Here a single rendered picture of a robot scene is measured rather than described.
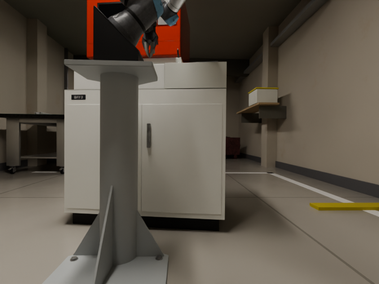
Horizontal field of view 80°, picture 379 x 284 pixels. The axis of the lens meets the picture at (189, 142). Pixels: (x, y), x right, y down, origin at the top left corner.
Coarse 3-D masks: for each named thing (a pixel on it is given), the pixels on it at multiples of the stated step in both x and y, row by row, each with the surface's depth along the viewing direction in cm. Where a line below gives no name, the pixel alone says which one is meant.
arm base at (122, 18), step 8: (128, 8) 94; (112, 16) 93; (120, 16) 93; (128, 16) 93; (136, 16) 94; (120, 24) 92; (128, 24) 93; (136, 24) 95; (128, 32) 94; (136, 32) 96; (136, 40) 98
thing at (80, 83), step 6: (156, 66) 130; (162, 66) 130; (156, 72) 130; (162, 72) 130; (78, 78) 135; (84, 78) 135; (162, 78) 130; (78, 84) 135; (84, 84) 135; (90, 84) 135; (96, 84) 134; (144, 84) 131; (150, 84) 131; (156, 84) 131; (162, 84) 130
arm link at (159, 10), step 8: (128, 0) 94; (136, 0) 94; (144, 0) 94; (152, 0) 94; (160, 0) 96; (136, 8) 94; (144, 8) 94; (152, 8) 95; (160, 8) 97; (144, 16) 95; (152, 16) 97; (144, 24) 97
